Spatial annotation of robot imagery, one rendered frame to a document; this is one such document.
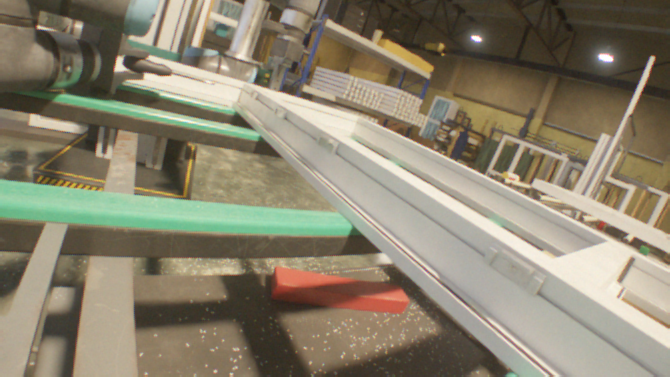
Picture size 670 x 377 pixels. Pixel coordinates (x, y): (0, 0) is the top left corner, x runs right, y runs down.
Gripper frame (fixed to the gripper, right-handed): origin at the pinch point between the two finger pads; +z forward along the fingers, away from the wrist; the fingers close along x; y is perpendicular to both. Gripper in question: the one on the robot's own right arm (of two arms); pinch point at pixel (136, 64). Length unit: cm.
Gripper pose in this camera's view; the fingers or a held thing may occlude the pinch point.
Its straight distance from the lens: 73.8
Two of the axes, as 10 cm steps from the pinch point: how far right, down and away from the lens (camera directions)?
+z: 0.9, -2.5, 9.7
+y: 9.3, 3.8, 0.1
